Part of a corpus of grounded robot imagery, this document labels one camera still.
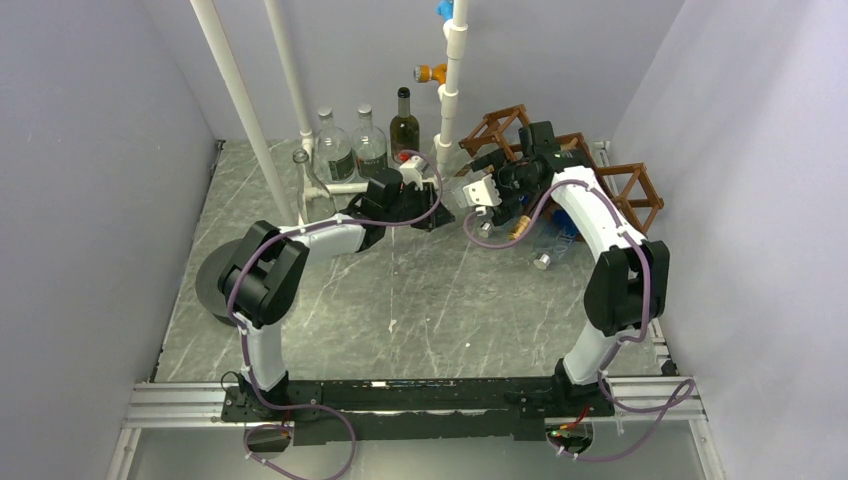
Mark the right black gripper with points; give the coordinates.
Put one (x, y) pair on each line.
(509, 206)

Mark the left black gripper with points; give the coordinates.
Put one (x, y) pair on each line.
(428, 198)

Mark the dark bottle gold cap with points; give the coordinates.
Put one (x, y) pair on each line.
(520, 227)

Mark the dark bottle silver cap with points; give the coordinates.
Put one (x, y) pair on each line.
(404, 127)

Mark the clear bottle dark label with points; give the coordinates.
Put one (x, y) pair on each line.
(369, 144)

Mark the clear bottle red green label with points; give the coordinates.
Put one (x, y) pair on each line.
(333, 150)

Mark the small dark capped bottle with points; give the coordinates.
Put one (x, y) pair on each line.
(455, 198)

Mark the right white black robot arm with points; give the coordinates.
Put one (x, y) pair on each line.
(628, 284)

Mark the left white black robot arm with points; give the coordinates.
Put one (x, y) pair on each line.
(261, 281)

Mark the blue labelled clear bottle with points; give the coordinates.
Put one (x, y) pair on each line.
(486, 230)

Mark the brown wooden wine rack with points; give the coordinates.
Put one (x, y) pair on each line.
(508, 134)

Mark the lower blue clear bottle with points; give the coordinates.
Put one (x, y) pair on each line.
(553, 243)

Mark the standing clear empty bottle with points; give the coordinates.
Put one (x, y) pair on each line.
(315, 202)

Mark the orange valve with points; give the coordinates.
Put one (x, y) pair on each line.
(425, 73)

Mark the blue valve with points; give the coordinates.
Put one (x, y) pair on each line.
(445, 9)

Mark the slanted white pvc pipe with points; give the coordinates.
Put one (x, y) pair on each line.
(216, 39)

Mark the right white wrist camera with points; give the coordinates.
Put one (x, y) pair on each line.
(480, 190)

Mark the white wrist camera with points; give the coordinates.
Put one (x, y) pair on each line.
(480, 190)
(414, 171)

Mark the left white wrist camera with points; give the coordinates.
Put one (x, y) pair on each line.
(414, 171)

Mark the white pvc pipe frame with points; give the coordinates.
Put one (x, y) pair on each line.
(455, 32)

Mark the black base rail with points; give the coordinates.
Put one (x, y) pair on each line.
(323, 411)

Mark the aluminium frame rail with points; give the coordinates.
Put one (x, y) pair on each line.
(674, 398)

